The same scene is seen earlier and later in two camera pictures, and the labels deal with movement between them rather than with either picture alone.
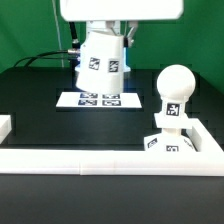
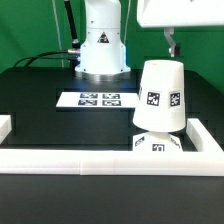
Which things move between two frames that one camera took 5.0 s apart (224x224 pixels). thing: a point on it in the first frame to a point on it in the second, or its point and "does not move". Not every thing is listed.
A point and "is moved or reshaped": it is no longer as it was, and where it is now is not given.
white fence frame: [206, 160] does not move
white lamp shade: [101, 63] is moved or reshaped
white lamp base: [171, 139] is moved or reshaped
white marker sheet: [100, 99] does not move
